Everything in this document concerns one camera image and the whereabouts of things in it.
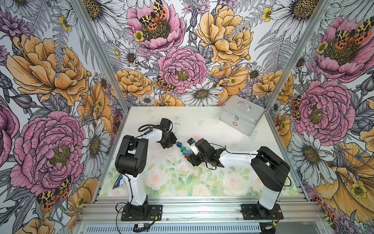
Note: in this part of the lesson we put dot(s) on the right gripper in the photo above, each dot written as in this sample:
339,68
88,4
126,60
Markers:
194,160

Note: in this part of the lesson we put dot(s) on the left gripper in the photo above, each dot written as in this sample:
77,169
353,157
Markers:
173,141

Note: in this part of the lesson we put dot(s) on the blue long lego brick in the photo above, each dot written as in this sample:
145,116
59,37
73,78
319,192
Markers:
187,152

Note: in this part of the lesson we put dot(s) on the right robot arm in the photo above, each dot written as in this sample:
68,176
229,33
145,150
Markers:
269,167

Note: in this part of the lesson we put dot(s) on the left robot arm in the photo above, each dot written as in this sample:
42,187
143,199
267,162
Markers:
130,162

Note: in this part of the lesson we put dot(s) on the silver first aid case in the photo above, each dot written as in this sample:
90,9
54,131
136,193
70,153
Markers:
241,114

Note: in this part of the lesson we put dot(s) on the blue white packet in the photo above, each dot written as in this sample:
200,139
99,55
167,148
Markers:
117,181

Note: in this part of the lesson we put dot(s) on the small green circuit board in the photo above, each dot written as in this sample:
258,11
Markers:
140,227

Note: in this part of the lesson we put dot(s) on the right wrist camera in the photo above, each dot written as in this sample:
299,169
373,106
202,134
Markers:
192,144

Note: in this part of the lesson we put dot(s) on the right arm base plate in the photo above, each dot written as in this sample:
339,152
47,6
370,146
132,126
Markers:
252,211

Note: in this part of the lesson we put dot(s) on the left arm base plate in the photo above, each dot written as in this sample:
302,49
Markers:
146,212

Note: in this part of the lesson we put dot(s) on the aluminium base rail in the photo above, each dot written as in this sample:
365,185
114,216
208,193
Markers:
202,209

